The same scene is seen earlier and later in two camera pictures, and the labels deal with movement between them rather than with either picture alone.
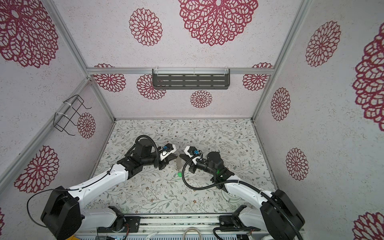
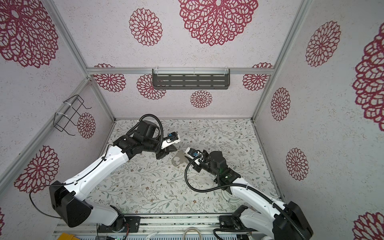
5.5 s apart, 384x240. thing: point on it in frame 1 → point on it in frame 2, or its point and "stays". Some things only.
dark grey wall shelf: [190, 78] stays
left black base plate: [132, 225] stays
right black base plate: [227, 221] stays
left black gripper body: [161, 163] → [160, 152]
